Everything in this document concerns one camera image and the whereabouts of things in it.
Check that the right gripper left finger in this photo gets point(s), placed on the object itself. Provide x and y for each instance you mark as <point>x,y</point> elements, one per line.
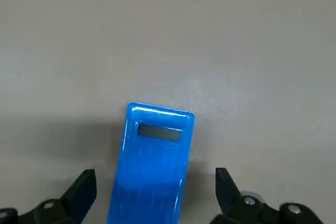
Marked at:
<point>76,197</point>

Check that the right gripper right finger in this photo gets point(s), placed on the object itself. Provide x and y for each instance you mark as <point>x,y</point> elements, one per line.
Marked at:
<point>231,195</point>

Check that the blue whiteboard eraser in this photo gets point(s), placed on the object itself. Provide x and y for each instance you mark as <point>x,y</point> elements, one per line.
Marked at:
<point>155,169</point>

